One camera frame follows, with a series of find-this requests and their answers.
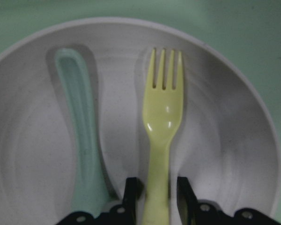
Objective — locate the light green plastic tray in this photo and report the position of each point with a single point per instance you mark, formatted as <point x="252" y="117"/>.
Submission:
<point x="246" y="32"/>

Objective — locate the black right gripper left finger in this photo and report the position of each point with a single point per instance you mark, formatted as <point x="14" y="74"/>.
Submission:
<point x="120" y="214"/>

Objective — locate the light green plastic spoon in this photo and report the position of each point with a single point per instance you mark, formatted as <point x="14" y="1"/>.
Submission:
<point x="90" y="192"/>

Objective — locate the cream round plate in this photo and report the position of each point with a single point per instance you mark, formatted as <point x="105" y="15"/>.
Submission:
<point x="226" y="145"/>

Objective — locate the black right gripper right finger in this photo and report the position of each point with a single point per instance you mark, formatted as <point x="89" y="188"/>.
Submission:
<point x="206" y="213"/>

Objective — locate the yellow plastic fork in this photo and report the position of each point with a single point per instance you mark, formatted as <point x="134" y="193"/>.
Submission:
<point x="162" y="115"/>

